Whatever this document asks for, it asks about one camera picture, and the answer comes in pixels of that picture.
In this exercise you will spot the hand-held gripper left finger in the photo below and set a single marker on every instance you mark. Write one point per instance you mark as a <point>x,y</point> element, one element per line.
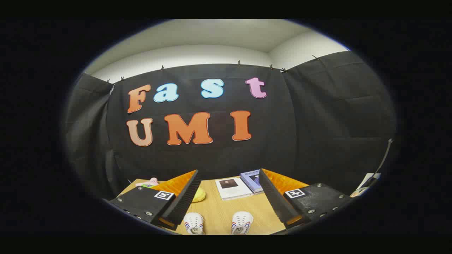
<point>185,201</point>

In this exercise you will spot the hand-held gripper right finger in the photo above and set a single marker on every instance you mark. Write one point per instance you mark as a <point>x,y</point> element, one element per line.
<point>275,201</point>

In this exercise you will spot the white striped shoe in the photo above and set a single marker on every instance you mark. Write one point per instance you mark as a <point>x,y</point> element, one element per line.
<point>242,222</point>
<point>194,223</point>

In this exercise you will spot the yellow plush toy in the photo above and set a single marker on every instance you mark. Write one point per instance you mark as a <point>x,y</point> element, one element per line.
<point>198,195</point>

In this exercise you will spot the blue book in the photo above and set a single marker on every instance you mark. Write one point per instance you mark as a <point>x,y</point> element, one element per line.
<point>252,180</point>

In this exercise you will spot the pink and green plush toy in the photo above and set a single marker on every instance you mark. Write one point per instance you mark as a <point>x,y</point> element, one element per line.
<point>150,182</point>

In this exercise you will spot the white book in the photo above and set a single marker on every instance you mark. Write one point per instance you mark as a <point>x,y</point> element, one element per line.
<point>233,188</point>

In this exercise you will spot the white printed card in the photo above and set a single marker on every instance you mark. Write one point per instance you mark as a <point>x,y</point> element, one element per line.
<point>367,181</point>

